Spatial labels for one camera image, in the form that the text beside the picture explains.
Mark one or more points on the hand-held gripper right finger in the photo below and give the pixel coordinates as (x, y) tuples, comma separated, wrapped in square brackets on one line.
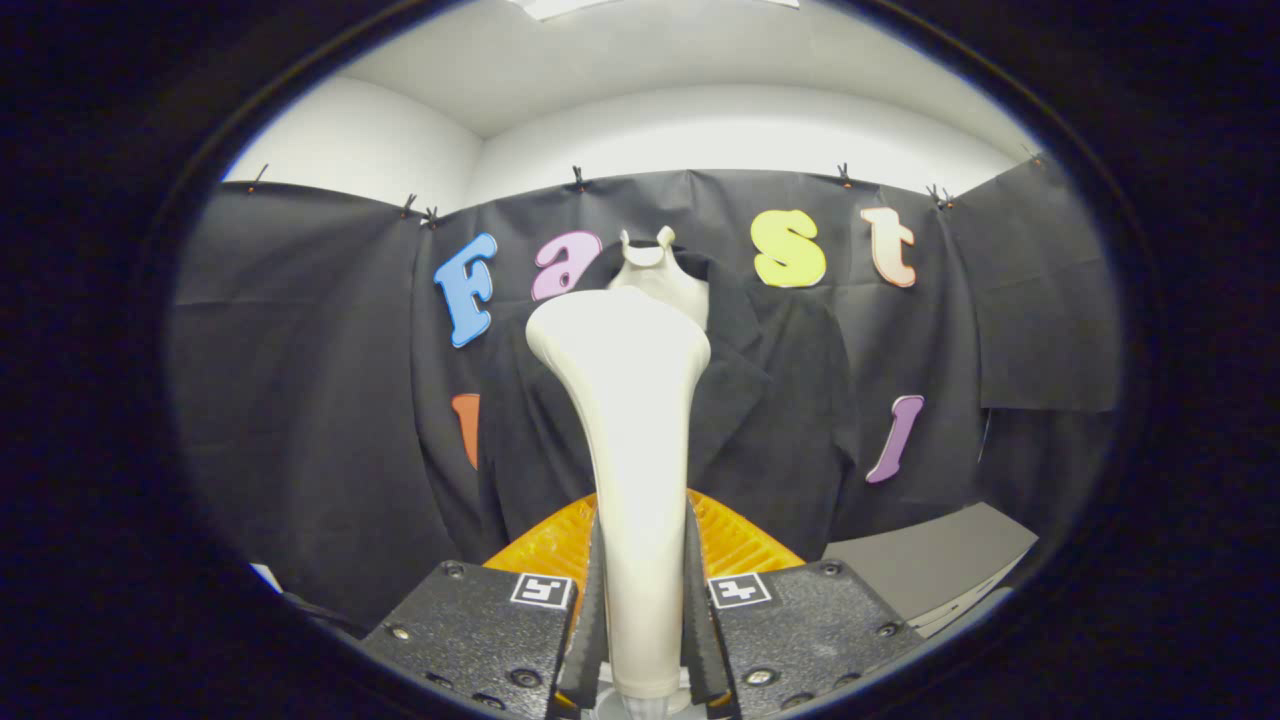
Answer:
[(697, 640)]

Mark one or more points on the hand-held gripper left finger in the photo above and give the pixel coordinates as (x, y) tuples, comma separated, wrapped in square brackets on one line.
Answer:
[(590, 640)]

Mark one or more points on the white garment steamer head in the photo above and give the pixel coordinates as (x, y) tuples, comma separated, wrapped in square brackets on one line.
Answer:
[(640, 450)]

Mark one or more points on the black jacket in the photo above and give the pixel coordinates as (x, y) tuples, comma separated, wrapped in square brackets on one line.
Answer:
[(780, 420)]

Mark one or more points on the white garment hanger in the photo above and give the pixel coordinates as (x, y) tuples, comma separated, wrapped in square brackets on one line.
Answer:
[(670, 285)]

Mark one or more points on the grey cabinet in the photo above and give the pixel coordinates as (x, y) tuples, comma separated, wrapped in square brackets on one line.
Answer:
[(930, 570)]

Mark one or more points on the row of black clips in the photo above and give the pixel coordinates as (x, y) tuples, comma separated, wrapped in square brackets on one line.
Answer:
[(577, 178)]

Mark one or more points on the ceiling light panel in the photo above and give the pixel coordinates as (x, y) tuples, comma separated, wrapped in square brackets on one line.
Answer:
[(560, 6)]

